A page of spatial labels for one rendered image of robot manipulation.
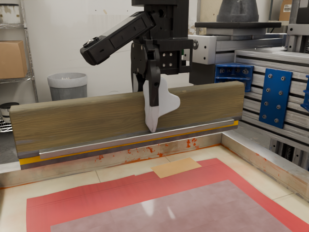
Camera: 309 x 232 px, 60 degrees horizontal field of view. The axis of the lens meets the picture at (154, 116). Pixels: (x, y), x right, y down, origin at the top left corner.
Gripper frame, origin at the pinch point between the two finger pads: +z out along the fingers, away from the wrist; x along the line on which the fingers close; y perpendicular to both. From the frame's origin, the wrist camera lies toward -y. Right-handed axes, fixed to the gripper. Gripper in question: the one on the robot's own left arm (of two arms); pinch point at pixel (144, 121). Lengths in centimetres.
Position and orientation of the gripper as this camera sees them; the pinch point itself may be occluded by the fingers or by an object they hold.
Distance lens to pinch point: 46.8
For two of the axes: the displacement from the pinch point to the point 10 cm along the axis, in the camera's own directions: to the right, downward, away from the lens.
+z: 0.0, 9.4, 3.3
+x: -3.9, -3.0, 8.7
